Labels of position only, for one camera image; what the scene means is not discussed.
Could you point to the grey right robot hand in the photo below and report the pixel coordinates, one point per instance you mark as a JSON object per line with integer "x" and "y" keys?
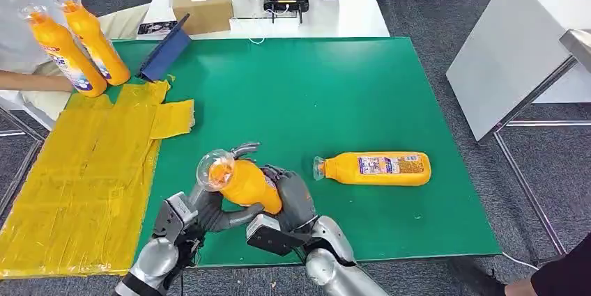
{"x": 295, "y": 201}

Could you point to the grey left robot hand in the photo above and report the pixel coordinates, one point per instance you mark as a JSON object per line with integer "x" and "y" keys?
{"x": 208, "y": 213}

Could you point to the orange drink bottle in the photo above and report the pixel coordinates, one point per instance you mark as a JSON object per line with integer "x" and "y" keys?
{"x": 64, "y": 54}
{"x": 378, "y": 169}
{"x": 97, "y": 44}
{"x": 249, "y": 185}

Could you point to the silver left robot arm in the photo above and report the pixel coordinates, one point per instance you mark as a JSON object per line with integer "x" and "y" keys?
{"x": 154, "y": 261}

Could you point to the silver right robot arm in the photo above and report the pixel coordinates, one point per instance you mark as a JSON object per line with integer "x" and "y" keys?
{"x": 332, "y": 261}

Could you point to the green table mat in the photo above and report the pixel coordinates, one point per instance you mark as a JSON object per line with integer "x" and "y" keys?
{"x": 314, "y": 95}

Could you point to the yellow plastic sheet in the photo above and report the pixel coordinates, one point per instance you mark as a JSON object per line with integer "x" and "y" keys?
{"x": 78, "y": 183}

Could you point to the blue folding case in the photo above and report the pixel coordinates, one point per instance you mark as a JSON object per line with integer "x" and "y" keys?
{"x": 166, "y": 54}

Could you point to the dark printed card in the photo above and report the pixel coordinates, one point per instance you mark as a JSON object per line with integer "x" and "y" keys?
{"x": 156, "y": 27}

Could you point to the white table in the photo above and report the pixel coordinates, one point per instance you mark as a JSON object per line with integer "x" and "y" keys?
{"x": 344, "y": 12}

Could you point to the black handheld controller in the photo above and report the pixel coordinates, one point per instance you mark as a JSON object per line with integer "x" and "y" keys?
{"x": 285, "y": 1}

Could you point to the brown cardboard box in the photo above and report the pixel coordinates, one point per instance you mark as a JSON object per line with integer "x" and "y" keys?
{"x": 203, "y": 1}

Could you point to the person in white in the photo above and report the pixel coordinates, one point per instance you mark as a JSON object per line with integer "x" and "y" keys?
{"x": 18, "y": 40}

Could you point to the person in black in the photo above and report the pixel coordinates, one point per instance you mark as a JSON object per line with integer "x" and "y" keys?
{"x": 563, "y": 273}

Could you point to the steel bench corner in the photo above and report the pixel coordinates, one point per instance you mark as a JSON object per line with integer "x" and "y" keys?
{"x": 578, "y": 44}

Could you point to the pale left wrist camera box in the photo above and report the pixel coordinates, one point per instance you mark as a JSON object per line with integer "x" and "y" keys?
{"x": 173, "y": 217}

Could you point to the dark right wrist camera box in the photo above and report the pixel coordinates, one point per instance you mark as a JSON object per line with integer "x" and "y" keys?
{"x": 272, "y": 236}

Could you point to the grey metal table frame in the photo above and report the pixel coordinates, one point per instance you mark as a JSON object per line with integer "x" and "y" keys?
{"x": 23, "y": 128}

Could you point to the metal frame stand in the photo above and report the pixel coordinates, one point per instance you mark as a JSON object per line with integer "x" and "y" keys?
{"x": 531, "y": 107}

